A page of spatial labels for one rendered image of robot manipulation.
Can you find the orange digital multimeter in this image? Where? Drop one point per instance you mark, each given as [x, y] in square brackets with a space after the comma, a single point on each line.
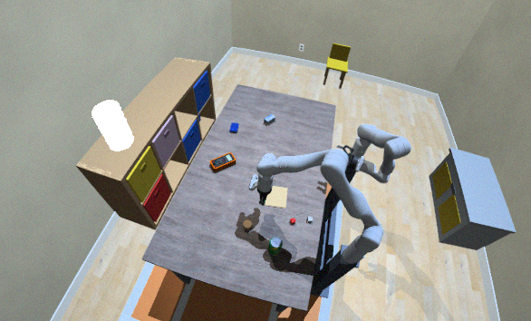
[222, 162]

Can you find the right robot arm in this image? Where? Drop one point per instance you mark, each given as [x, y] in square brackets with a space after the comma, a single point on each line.
[394, 147]

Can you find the green soda can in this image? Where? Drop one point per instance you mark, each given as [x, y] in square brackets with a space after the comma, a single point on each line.
[275, 245]

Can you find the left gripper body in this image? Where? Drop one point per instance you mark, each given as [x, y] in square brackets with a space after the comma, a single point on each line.
[263, 194]

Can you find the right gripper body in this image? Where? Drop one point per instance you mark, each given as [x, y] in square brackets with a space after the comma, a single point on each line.
[353, 160]

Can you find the beige flat mat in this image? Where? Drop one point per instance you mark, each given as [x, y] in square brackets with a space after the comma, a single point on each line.
[277, 197]

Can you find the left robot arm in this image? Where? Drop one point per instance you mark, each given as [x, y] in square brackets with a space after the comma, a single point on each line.
[333, 165]

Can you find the tan short cylinder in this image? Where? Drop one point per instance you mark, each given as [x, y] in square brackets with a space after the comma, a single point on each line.
[247, 224]

